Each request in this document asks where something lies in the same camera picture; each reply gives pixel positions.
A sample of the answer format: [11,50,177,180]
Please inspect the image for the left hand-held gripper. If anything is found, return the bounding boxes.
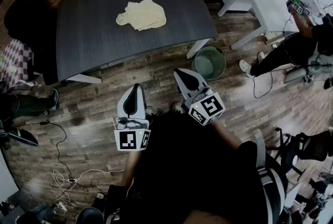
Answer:
[113,83,152,152]

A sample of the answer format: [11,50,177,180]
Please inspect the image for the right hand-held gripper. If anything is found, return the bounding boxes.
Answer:
[173,68,226,126]

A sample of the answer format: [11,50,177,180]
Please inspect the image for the cream clothes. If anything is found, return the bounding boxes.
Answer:
[116,0,167,32]

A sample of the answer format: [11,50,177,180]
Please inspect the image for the person's left forearm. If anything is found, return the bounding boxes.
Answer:
[121,150,143,187]

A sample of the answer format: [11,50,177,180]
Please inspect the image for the person's right forearm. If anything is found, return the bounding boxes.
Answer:
[211,120,244,151]

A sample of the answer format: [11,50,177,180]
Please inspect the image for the person's left shoe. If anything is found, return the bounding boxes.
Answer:
[145,105,158,117]

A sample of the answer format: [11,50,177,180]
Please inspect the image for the person's shoe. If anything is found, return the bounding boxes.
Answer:
[145,105,158,117]
[172,101,186,114]

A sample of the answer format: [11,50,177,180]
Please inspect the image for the person's right shoe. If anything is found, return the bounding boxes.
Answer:
[172,101,186,114]

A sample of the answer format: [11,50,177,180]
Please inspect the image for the dark grey table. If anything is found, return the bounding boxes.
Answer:
[56,0,219,85]

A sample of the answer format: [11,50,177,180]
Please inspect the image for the person's body in black clothing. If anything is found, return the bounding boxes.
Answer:
[104,111,289,224]

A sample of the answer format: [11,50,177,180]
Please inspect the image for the grey white office chair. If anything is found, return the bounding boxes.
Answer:
[283,54,333,86]

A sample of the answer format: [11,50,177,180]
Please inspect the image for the white table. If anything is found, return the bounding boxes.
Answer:
[217,0,300,51]

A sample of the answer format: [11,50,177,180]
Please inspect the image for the black high-back office chair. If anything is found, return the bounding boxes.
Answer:
[4,0,59,86]

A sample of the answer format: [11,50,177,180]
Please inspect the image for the thin black looped cable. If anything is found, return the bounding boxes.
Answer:
[253,69,274,99]

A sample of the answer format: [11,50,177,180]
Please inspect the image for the black floor cable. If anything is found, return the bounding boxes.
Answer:
[25,120,89,192]

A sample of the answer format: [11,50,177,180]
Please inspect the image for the white power strip with cables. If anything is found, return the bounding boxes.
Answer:
[50,167,125,216]

